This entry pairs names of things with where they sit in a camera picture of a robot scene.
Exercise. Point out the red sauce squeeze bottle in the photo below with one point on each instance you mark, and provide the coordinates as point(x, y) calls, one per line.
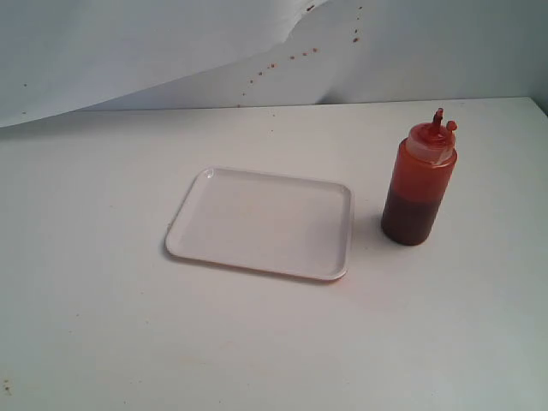
point(424, 164)

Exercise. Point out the white rectangular plastic tray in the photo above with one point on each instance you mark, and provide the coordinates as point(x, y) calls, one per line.
point(256, 221)

